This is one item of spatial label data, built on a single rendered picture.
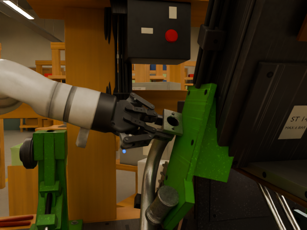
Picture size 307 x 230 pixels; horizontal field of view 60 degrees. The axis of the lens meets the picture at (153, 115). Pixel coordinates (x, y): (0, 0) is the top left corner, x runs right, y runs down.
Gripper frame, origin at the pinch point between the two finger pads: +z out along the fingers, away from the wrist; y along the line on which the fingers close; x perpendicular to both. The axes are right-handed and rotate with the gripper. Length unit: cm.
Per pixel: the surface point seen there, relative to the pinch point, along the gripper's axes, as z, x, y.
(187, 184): 3.3, -2.9, -13.3
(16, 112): -37, 31, 19
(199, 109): 2.8, -9.8, -2.5
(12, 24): -396, 628, 878
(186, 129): 2.9, -4.3, -2.9
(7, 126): -322, 900, 609
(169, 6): -2.8, -9.8, 32.9
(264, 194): 17.5, -3.9, -12.6
